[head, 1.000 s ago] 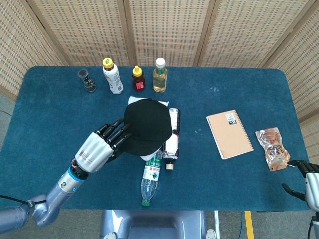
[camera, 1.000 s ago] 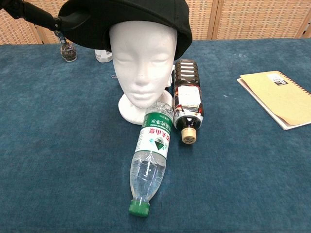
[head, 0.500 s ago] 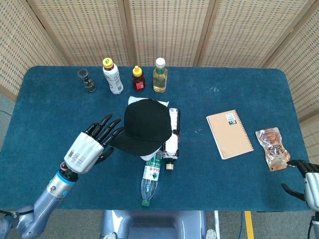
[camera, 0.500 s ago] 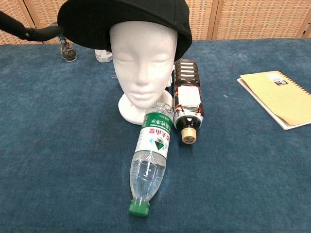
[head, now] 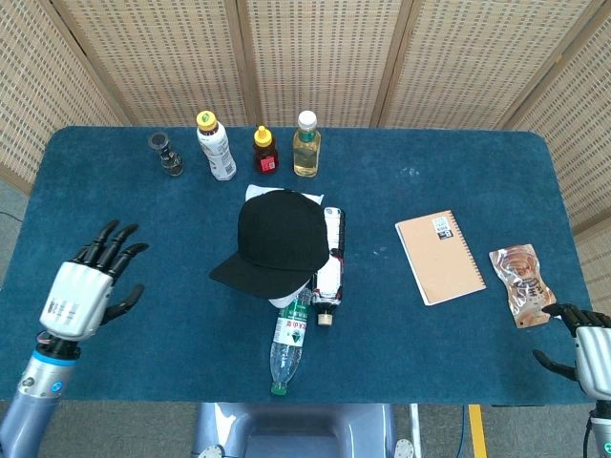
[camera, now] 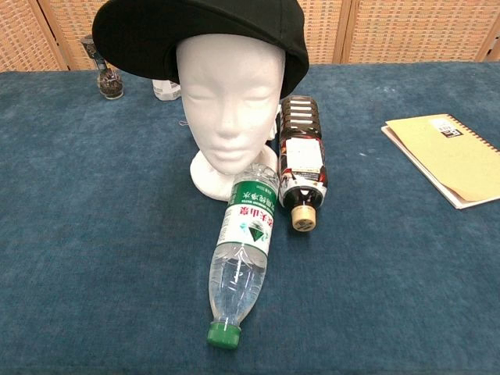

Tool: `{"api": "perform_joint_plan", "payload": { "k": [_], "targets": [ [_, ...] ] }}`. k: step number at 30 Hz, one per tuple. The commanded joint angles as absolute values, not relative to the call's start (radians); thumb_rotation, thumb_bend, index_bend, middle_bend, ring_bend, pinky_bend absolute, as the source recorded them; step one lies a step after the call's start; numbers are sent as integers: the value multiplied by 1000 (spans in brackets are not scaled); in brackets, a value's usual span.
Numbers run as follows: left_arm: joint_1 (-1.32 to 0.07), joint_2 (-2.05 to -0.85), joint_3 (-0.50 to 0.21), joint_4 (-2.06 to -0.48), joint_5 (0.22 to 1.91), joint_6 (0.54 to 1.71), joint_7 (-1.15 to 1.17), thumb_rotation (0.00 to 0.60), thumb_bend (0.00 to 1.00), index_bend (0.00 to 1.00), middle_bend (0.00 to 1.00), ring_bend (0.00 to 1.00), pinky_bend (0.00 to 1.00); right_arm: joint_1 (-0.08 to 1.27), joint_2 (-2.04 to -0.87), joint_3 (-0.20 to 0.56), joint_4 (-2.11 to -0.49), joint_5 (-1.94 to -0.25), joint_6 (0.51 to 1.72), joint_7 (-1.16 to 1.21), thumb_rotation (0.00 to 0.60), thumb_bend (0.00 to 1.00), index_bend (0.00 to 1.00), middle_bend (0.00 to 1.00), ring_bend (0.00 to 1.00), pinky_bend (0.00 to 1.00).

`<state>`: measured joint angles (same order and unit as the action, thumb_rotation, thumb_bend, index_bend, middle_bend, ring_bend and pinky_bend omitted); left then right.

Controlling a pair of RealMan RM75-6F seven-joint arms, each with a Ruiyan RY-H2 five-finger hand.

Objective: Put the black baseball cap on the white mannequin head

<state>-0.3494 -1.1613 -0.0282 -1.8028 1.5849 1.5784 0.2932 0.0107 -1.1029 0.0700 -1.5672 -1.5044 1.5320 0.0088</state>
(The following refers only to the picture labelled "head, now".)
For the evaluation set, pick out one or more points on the dark drink bottle beige cap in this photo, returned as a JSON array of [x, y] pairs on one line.
[[329, 281]]

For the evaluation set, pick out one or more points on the white flat paper piece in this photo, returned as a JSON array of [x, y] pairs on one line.
[[258, 192]]

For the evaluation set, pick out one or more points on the honey bottle yellow cap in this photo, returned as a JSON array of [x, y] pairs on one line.
[[265, 155]]

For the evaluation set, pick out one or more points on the clear water bottle green cap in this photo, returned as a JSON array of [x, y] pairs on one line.
[[288, 343]]

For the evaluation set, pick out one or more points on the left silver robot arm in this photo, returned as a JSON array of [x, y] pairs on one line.
[[33, 396]]

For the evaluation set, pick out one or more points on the woven rattan folding screen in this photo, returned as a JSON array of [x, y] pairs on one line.
[[310, 57]]

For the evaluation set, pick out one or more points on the grey robot torso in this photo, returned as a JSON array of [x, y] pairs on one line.
[[296, 431]]

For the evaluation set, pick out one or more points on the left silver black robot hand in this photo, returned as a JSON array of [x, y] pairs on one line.
[[76, 296]]

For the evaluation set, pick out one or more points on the yellow oil bottle white cap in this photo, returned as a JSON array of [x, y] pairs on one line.
[[306, 152]]

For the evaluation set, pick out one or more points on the blue table cloth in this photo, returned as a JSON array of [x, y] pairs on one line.
[[167, 310]]

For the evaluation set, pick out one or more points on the black baseball cap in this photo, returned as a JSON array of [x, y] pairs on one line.
[[281, 238]]

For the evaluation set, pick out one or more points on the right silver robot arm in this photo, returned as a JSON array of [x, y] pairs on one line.
[[601, 429]]

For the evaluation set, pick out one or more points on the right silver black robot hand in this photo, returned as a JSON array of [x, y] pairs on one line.
[[592, 353]]

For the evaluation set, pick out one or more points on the clear plastic container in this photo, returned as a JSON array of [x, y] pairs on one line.
[[171, 160]]

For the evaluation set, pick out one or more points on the brown spiral notebook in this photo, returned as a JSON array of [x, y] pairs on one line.
[[439, 257]]

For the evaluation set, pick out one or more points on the brown snack packet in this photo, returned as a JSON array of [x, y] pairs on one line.
[[522, 286]]

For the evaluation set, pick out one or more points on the white drink bottle yellow cap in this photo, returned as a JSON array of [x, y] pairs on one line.
[[217, 148]]

